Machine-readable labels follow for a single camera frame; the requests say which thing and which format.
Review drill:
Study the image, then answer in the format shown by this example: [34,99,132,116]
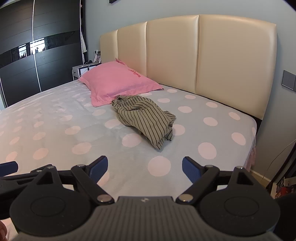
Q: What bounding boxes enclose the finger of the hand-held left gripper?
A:
[0,161,44,194]

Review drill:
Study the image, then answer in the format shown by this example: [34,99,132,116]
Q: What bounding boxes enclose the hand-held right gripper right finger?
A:
[176,157,264,205]

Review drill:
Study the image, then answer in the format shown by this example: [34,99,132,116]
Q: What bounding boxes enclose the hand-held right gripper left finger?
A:
[24,156,114,205]

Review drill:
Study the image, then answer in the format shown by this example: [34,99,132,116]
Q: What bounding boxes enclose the striped olive pants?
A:
[111,95,176,150]

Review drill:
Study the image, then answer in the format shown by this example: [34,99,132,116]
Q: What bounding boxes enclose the polka dot bed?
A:
[0,80,258,232]

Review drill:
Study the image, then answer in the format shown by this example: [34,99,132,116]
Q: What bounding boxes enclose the pink pillow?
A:
[77,58,164,107]

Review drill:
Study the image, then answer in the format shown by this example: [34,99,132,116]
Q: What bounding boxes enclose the stack of colourful boxes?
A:
[269,173,296,200]

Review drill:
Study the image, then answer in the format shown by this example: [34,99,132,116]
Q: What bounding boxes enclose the black sliding wardrobe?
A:
[0,0,88,109]

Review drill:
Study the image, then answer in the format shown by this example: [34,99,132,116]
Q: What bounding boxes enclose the white nightstand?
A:
[72,64,100,81]

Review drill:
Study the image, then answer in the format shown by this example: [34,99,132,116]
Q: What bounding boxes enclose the cream padded headboard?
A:
[100,14,277,120]

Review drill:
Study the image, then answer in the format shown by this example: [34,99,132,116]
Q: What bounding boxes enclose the grey wall switch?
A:
[282,70,296,91]

